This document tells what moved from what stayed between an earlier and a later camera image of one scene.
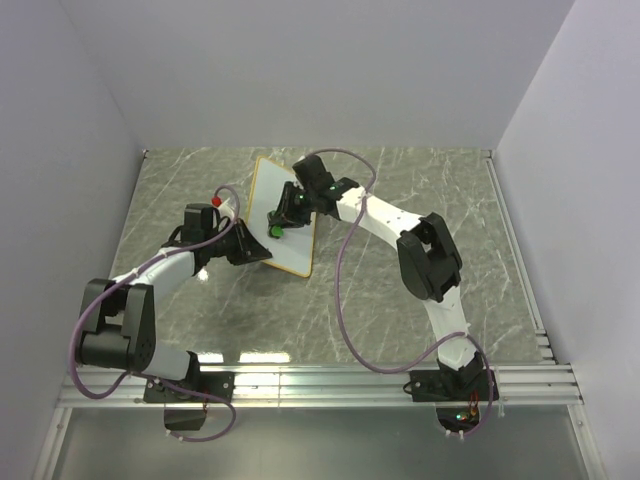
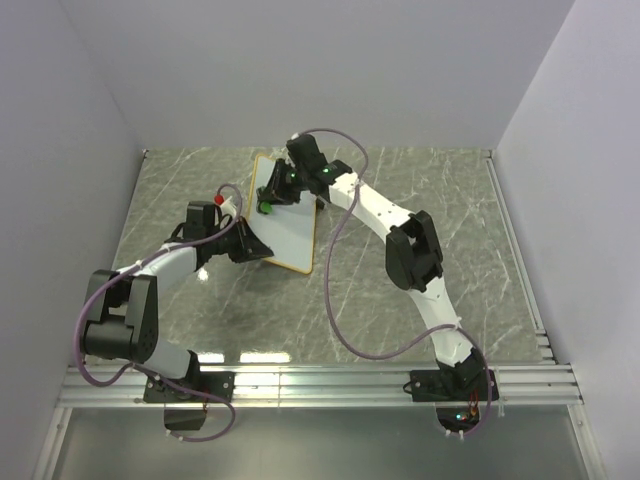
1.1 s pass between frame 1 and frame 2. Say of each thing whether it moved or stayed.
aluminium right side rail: stayed
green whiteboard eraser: moved
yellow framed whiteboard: stayed
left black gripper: stayed
